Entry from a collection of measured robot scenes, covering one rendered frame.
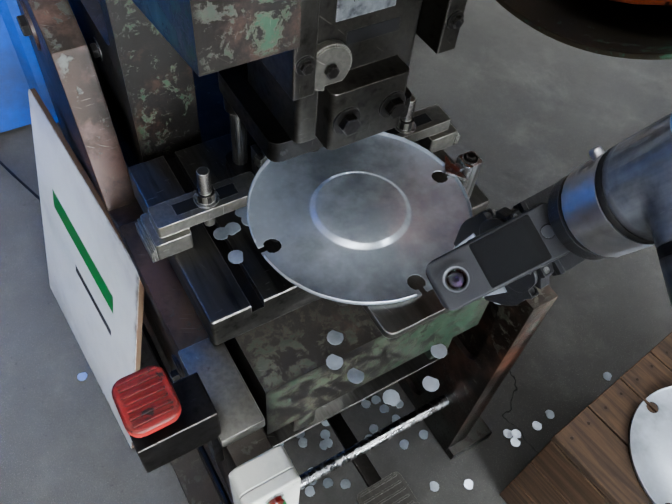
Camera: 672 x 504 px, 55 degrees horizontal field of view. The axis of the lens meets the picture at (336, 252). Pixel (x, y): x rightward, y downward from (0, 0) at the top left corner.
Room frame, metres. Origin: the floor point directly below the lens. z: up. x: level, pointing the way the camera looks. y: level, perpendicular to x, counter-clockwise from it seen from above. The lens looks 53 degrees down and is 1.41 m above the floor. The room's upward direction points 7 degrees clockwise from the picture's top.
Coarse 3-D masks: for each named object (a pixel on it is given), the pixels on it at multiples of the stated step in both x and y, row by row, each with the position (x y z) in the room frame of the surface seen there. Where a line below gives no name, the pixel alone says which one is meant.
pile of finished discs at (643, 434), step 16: (656, 400) 0.54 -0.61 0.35; (640, 416) 0.51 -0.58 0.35; (656, 416) 0.51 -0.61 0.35; (640, 432) 0.48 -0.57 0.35; (656, 432) 0.48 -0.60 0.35; (640, 448) 0.45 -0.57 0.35; (656, 448) 0.45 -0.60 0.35; (640, 464) 0.42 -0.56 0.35; (656, 464) 0.42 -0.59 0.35; (640, 480) 0.39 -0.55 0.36; (656, 480) 0.39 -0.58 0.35; (656, 496) 0.37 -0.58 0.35
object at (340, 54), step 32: (320, 0) 0.54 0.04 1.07; (352, 0) 0.56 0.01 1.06; (384, 0) 0.59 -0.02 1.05; (416, 0) 0.61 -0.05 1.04; (320, 32) 0.54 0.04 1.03; (352, 32) 0.57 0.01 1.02; (384, 32) 0.59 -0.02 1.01; (256, 64) 0.61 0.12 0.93; (320, 64) 0.53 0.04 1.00; (352, 64) 0.57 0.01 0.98; (384, 64) 0.58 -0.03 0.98; (288, 96) 0.55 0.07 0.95; (320, 96) 0.54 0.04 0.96; (352, 96) 0.54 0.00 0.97; (384, 96) 0.56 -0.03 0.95; (288, 128) 0.54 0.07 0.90; (320, 128) 0.54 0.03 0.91; (352, 128) 0.52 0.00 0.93; (384, 128) 0.57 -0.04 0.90
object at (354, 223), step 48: (384, 144) 0.66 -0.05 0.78; (288, 192) 0.55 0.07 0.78; (336, 192) 0.56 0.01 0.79; (384, 192) 0.57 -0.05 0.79; (432, 192) 0.58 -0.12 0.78; (288, 240) 0.48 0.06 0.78; (336, 240) 0.48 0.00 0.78; (384, 240) 0.49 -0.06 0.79; (432, 240) 0.50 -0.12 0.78; (336, 288) 0.41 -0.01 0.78; (384, 288) 0.42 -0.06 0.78; (432, 288) 0.43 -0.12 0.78
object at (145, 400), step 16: (144, 368) 0.30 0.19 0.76; (160, 368) 0.30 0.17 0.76; (128, 384) 0.27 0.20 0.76; (144, 384) 0.28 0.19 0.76; (160, 384) 0.28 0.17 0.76; (128, 400) 0.26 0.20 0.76; (144, 400) 0.26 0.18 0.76; (160, 400) 0.26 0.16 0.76; (176, 400) 0.26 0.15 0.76; (128, 416) 0.24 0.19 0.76; (144, 416) 0.24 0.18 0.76; (160, 416) 0.24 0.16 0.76; (176, 416) 0.25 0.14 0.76; (128, 432) 0.22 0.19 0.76; (144, 432) 0.23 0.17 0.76
